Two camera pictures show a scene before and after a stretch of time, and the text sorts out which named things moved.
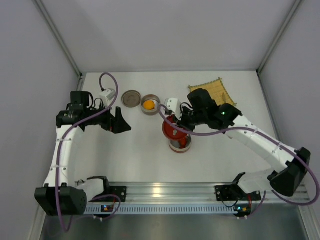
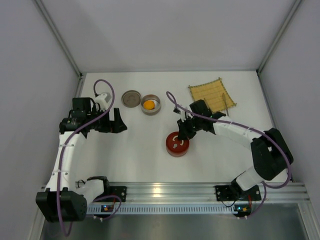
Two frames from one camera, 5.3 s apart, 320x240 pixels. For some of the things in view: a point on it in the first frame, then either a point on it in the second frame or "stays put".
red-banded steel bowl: [182, 145] → [176, 154]
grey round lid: [131, 98] stays put
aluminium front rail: [196, 193] stays put
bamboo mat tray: [217, 90] stays put
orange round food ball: [148, 104] stays put
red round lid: [171, 132] → [175, 146]
